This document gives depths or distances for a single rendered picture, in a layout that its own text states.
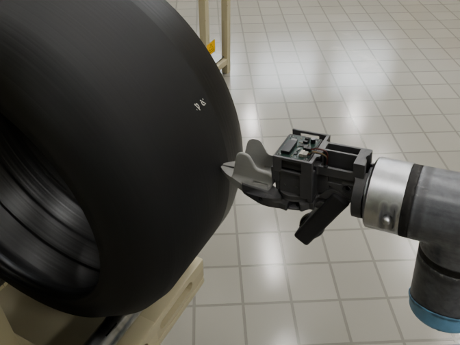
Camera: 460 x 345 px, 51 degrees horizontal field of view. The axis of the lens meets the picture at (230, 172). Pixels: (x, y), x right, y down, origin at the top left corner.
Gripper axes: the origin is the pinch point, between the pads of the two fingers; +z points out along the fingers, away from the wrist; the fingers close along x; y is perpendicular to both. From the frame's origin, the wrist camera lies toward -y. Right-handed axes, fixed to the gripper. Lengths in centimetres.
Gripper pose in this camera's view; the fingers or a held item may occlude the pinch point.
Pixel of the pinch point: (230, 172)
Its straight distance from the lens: 70.3
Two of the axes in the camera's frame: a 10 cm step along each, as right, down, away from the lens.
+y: -1.0, -8.1, -5.8
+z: -8.8, -2.0, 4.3
